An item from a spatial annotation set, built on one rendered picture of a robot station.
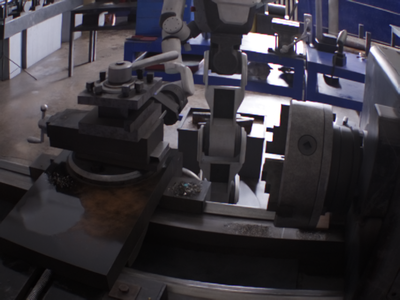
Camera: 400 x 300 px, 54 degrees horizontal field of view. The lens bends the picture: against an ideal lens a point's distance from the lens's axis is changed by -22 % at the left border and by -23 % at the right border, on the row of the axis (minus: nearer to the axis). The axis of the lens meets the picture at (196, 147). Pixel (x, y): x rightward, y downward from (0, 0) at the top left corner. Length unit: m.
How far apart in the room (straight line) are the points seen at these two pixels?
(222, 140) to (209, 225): 0.90
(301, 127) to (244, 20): 1.14
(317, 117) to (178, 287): 0.44
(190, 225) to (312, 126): 0.47
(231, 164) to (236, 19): 0.66
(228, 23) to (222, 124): 0.44
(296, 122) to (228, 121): 1.22
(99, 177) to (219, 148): 0.97
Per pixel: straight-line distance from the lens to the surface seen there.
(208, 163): 2.10
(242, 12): 1.91
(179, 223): 1.17
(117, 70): 1.11
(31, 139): 1.35
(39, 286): 0.93
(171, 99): 1.59
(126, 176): 1.14
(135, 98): 1.07
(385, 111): 0.69
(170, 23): 1.76
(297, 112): 0.84
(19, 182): 1.38
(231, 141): 2.02
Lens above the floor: 1.51
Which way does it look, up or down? 26 degrees down
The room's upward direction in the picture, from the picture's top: 2 degrees clockwise
